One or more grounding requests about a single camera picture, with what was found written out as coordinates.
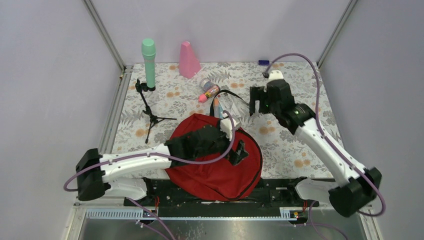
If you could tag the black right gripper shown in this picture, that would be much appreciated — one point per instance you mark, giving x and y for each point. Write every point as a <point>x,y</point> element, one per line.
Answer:
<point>257,94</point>

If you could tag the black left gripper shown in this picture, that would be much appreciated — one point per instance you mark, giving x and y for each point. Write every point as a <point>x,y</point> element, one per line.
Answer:
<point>240,153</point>

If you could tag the red backpack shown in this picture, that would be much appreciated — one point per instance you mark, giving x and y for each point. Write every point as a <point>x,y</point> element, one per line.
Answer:
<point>220,180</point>

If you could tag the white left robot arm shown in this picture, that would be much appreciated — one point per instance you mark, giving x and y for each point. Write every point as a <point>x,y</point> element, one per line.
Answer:
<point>105,175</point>

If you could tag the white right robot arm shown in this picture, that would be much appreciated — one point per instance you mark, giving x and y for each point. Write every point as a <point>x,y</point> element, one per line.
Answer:
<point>354,185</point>

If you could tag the small blue block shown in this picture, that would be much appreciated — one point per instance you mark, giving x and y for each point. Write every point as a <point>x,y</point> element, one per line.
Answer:
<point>263,62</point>

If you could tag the pink capped tube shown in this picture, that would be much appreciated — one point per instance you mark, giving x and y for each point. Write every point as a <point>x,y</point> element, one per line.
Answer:
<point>211,92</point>

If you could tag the clear glitter jar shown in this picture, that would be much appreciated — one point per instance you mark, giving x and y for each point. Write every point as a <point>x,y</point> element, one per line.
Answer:
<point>206,84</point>

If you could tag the pink cone block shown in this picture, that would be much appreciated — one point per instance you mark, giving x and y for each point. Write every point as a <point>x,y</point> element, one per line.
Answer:
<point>189,65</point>

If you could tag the floral table mat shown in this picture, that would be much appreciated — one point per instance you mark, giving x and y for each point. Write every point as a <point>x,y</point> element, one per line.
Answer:
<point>284,155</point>

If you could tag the black mini tripod stand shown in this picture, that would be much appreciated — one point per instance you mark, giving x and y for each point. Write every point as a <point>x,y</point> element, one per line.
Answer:
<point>142,87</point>

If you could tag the green toy microphone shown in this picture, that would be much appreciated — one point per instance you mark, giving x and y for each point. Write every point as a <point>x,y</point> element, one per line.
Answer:
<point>148,50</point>

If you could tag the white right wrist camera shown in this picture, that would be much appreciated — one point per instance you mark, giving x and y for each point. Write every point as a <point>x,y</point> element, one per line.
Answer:
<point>273,75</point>

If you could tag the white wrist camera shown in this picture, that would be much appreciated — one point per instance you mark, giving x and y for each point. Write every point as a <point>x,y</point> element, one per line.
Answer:
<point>228,126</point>
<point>273,75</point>

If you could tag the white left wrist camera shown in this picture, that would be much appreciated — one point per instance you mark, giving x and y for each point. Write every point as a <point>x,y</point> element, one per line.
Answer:
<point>228,126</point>

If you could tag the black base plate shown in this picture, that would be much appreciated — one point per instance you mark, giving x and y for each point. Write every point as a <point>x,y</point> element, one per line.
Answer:
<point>271,199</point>

